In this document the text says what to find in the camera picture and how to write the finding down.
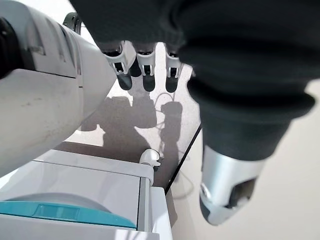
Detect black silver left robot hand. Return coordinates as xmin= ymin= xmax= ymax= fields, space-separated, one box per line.
xmin=68 ymin=0 xmax=320 ymax=226

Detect white cart caster wheel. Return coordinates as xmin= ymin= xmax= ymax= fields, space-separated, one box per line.
xmin=138 ymin=148 xmax=161 ymax=168

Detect white floor cable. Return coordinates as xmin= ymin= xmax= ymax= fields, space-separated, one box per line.
xmin=149 ymin=92 xmax=196 ymax=200

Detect black floor edge strip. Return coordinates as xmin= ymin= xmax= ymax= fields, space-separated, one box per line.
xmin=164 ymin=123 xmax=204 ymax=196

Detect white medical cart blue drawers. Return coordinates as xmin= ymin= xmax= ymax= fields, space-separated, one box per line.
xmin=0 ymin=148 xmax=174 ymax=240

